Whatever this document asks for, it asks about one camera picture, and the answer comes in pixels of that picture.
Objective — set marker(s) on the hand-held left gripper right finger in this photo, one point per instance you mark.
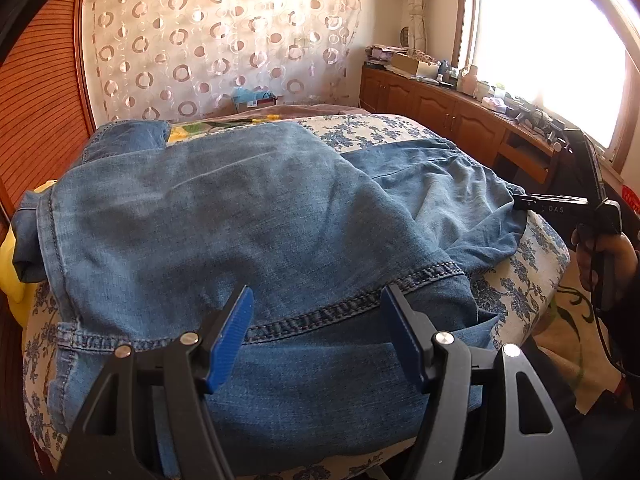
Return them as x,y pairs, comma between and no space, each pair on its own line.
400,340

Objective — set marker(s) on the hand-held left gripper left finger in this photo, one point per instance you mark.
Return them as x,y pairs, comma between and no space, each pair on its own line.
230,340

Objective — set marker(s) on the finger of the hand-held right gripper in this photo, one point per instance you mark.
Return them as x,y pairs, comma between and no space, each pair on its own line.
550,205
586,165

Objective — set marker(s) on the blue denim pants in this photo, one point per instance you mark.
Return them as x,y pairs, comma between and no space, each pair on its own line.
225,210
130,135

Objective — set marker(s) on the person's right hand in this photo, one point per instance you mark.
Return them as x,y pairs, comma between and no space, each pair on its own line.
582,250

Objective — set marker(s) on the black tools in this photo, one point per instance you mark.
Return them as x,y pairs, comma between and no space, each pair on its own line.
532,117

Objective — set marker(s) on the white blue-floral bedsheet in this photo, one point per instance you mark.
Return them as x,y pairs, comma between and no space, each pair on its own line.
520,280

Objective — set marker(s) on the white case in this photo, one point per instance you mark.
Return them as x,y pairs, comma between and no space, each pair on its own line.
494,103

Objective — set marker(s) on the patterned floor rug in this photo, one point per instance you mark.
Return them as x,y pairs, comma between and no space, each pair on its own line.
570,340

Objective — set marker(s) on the window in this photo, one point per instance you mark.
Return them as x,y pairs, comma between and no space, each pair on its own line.
540,40

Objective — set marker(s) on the white bottle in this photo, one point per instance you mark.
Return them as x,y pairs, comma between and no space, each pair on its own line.
470,81

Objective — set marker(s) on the wooden cabinet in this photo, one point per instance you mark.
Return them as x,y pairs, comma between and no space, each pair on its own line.
430,105

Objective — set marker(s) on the dark bottle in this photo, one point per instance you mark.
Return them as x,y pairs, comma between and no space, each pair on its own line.
443,70

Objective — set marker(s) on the open cardboard box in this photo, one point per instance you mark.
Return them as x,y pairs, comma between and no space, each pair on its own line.
412,66

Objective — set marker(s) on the pink flowered blanket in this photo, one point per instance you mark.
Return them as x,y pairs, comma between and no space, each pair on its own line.
225,124

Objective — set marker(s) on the dark round fan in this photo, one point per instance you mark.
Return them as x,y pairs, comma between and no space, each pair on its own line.
404,36

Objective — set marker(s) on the pile of papers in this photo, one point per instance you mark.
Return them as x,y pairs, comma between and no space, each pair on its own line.
385,53

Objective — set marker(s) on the beige window curtain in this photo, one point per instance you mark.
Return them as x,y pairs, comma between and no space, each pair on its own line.
416,5

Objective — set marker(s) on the small cardboard box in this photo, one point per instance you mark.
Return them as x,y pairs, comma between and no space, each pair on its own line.
260,106

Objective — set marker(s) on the light blue cloth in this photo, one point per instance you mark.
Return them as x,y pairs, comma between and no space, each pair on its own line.
250,94

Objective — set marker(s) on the wooden louvred wardrobe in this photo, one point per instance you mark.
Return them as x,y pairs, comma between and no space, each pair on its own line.
45,100

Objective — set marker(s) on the sheer circle-pattern curtain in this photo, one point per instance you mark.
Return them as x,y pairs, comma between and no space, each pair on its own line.
225,35

